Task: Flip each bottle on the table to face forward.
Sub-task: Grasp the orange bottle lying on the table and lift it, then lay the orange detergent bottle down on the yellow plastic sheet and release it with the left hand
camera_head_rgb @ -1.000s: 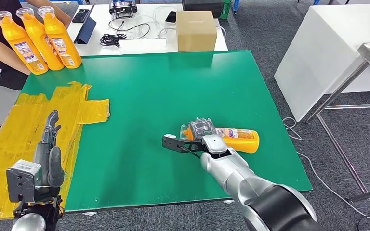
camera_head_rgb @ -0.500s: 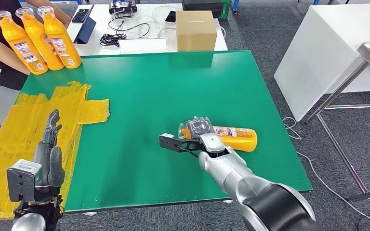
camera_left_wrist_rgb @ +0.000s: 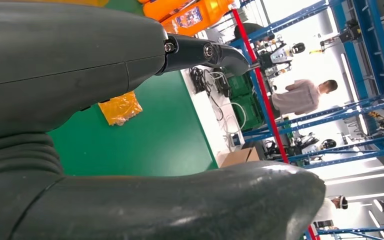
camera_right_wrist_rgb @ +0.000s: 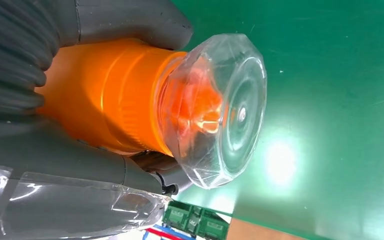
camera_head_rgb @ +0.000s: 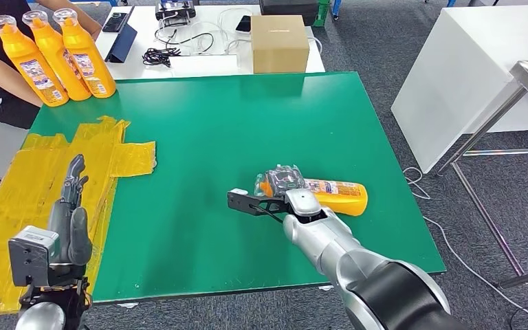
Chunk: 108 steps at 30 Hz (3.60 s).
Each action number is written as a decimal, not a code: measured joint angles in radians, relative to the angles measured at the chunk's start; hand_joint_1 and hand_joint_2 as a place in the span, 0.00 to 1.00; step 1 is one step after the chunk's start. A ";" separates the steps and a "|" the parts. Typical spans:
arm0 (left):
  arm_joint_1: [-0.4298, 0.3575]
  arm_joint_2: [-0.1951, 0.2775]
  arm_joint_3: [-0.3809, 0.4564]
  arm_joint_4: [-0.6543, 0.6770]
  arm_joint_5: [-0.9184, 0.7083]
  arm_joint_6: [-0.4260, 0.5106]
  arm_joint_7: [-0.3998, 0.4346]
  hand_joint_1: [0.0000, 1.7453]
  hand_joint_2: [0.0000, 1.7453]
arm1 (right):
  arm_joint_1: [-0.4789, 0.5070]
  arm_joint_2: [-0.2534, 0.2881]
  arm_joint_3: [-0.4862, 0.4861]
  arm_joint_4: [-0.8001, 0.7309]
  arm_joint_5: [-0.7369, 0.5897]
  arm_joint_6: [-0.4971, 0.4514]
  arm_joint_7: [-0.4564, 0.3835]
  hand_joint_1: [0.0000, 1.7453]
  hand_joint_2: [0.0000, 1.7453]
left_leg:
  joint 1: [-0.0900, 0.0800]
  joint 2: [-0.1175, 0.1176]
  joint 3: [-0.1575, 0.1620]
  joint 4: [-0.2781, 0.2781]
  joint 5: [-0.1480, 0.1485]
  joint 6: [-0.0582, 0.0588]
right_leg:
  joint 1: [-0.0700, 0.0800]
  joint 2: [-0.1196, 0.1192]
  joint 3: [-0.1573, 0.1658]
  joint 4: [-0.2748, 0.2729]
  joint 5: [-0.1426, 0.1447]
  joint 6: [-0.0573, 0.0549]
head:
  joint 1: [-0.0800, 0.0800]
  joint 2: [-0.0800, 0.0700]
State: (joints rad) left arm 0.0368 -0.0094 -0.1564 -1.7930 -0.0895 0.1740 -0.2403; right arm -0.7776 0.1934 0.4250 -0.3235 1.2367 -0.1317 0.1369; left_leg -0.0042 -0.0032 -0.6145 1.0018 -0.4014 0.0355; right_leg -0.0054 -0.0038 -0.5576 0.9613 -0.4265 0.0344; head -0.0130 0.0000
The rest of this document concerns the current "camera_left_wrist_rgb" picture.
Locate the red metal post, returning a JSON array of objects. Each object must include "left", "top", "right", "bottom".
[{"left": 231, "top": 8, "right": 321, "bottom": 240}]

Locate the person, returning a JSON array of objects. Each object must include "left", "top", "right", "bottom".
[
  {"left": 233, "top": 22, "right": 276, "bottom": 47},
  {"left": 270, "top": 78, "right": 339, "bottom": 117},
  {"left": 312, "top": 194, "right": 349, "bottom": 230}
]

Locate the white desk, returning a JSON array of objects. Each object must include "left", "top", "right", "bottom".
[{"left": 180, "top": 64, "right": 256, "bottom": 168}]

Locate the white humanoid robot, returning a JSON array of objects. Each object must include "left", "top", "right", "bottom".
[
  {"left": 257, "top": 34, "right": 307, "bottom": 80},
  {"left": 264, "top": 131, "right": 339, "bottom": 166}
]

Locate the white desk cable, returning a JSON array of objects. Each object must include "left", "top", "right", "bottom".
[{"left": 210, "top": 71, "right": 249, "bottom": 137}]

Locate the black coiled cable bundle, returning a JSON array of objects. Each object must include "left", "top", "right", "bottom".
[{"left": 189, "top": 66, "right": 214, "bottom": 96}]

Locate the brown cardboard box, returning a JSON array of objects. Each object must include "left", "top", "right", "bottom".
[{"left": 220, "top": 146, "right": 262, "bottom": 169}]

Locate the black desk cable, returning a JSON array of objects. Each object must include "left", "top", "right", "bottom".
[{"left": 207, "top": 84, "right": 227, "bottom": 123}]

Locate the blue metal rack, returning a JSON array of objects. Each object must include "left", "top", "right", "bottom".
[{"left": 228, "top": 0, "right": 384, "bottom": 240}]

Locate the green plastic crate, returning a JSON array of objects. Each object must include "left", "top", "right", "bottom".
[
  {"left": 231, "top": 93, "right": 266, "bottom": 132},
  {"left": 226, "top": 74, "right": 255, "bottom": 99}
]

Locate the orange plastic bottle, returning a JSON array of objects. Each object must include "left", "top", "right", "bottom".
[
  {"left": 160, "top": 0, "right": 237, "bottom": 37},
  {"left": 138, "top": 0, "right": 195, "bottom": 23}
]

